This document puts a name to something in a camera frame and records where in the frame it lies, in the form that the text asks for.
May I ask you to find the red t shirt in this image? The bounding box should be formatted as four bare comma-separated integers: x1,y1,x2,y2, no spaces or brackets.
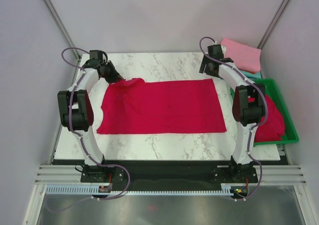
254,95,286,142
97,78,227,134

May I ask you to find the green plastic tray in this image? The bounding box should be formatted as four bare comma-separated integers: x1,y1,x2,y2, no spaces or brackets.
254,79,299,146

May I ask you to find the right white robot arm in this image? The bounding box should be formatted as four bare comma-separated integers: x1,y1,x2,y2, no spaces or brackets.
199,44,268,184

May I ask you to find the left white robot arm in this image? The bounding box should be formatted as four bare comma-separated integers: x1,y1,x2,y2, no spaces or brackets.
57,50,123,183

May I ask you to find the folded pink t shirt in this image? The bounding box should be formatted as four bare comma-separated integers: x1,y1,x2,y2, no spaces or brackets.
220,38,261,73

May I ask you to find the folded orange t shirt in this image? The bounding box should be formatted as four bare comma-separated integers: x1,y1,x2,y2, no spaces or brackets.
240,70,256,74

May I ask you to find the folded blue t shirt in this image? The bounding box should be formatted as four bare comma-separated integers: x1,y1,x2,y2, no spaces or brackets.
248,72,262,79

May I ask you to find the folded teal t shirt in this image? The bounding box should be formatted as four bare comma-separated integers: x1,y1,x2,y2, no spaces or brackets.
241,70,262,79

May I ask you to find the crumpled red t shirt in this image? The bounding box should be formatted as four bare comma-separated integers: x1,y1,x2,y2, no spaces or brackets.
254,95,286,142

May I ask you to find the left aluminium frame post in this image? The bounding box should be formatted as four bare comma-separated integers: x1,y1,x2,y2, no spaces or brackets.
42,0,75,47

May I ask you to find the aluminium frame post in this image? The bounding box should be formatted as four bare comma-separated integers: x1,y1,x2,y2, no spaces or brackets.
257,0,291,50
42,0,75,47

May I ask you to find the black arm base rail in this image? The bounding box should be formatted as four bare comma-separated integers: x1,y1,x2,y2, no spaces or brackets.
53,160,273,191

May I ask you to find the right aluminium frame post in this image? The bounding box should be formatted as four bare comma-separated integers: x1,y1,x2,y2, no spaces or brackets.
257,0,291,50

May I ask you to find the white slotted cable duct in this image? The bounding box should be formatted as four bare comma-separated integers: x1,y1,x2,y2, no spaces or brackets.
45,184,242,196

